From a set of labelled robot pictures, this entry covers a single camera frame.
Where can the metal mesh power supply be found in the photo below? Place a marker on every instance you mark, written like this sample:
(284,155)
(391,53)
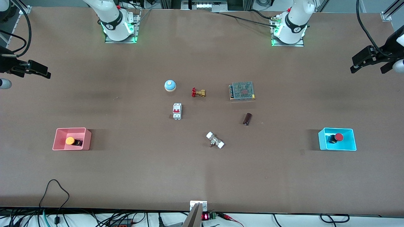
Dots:
(242,90)

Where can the white metal bracket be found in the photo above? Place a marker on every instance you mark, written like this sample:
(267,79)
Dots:
(205,205)

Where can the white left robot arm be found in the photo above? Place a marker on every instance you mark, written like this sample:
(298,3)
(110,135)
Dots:
(295,22)

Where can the white capped metal fitting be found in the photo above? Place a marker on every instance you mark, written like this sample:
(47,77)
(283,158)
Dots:
(215,140)

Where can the grey metal bar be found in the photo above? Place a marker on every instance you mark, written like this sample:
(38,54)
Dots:
(193,217)

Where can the aluminium frame profile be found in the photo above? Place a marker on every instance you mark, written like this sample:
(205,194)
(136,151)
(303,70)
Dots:
(19,22)
(391,11)

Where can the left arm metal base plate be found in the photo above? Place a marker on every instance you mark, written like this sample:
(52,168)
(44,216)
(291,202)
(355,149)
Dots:
(301,43)

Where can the blue dome bell button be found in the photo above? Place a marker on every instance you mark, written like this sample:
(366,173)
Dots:
(170,85)

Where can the red digit display module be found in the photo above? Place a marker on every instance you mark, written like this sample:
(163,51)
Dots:
(205,216)

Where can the brown cylindrical capacitor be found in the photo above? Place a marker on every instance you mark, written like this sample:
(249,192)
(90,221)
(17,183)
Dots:
(247,119)

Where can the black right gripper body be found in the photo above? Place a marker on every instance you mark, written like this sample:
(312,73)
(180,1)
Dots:
(8,64)

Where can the red push button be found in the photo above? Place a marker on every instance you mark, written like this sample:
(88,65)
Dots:
(337,137)

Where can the blue plastic bin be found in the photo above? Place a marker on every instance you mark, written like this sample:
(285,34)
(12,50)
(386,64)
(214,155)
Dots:
(347,143)

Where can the pink plastic bin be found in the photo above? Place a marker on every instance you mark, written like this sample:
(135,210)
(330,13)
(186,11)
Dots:
(63,135)

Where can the yellow push button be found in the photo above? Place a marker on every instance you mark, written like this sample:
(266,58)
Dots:
(70,141)

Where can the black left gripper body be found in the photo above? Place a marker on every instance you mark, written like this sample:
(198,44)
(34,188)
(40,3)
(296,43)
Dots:
(387,51)

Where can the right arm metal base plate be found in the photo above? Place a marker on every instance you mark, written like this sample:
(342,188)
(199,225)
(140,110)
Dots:
(136,28)

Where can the white red circuit breaker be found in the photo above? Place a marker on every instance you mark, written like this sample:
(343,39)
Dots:
(177,111)

